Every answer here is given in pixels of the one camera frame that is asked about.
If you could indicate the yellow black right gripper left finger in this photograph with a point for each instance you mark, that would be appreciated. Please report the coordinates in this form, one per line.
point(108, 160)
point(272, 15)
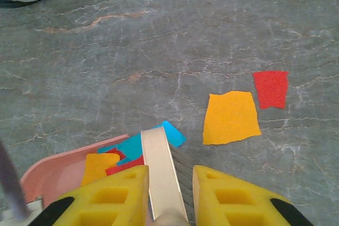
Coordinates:
point(106, 199)

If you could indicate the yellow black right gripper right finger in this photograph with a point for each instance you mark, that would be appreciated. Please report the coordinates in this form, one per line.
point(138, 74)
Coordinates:
point(233, 202)

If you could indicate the orange paper scrap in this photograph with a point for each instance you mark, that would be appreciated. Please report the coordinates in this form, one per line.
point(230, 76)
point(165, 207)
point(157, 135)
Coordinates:
point(230, 117)
point(99, 166)

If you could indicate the blue paper scrap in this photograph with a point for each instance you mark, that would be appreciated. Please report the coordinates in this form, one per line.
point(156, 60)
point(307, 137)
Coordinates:
point(129, 149)
point(173, 134)

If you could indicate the pink plastic dustpan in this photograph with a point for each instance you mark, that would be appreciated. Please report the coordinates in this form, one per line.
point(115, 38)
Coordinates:
point(58, 167)

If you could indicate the white hand brush grey bristles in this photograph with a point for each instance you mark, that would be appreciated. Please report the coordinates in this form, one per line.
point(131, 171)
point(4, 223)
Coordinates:
point(161, 170)

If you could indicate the small red paper scrap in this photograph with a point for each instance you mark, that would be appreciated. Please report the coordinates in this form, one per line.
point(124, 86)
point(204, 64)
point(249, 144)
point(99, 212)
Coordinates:
point(271, 89)

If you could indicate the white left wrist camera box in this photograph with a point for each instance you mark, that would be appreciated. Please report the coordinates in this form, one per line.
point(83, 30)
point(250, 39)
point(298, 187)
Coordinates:
point(34, 204)

